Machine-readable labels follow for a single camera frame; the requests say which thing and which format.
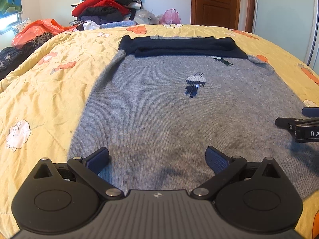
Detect red garment on pile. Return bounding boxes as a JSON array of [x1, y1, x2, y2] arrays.
[[71, 0, 130, 17]]

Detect pile of dark clothes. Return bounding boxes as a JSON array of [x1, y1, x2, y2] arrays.
[[71, 0, 142, 25]]

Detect white crumpled cloth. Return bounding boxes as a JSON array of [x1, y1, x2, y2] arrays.
[[74, 21, 100, 31]]

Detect dark clothes beside bed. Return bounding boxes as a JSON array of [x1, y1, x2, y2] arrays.
[[0, 32, 54, 80]]

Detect brown wooden door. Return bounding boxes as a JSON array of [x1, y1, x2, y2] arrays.
[[190, 0, 256, 32]]

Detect grey sweater with navy sleeves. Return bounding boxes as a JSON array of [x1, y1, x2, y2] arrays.
[[68, 35, 318, 198]]

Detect white sliding wardrobe door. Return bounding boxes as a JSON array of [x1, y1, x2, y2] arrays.
[[252, 0, 318, 65]]

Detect yellow carrot print quilt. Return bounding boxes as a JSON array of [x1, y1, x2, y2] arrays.
[[1, 25, 318, 238]]

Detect light blue fuzzy blanket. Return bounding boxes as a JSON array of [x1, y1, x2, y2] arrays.
[[99, 20, 136, 29]]

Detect pink plastic bag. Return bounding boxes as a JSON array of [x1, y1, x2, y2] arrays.
[[159, 9, 181, 24]]

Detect orange plastic bag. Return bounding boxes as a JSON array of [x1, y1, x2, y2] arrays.
[[11, 19, 75, 48]]

